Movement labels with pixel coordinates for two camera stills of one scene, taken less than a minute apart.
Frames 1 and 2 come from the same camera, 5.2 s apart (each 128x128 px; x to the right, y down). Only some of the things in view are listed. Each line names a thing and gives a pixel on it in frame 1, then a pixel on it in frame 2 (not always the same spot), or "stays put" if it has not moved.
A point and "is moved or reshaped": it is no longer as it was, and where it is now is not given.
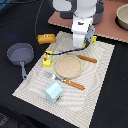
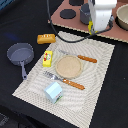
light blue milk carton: x=53 y=92 stays put
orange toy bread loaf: x=46 y=38 stays put
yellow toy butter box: x=47 y=58 stays put
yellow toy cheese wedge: x=94 y=39 is moved or reshaped
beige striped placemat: x=67 y=80 stays put
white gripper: x=82 y=31 → x=100 y=13
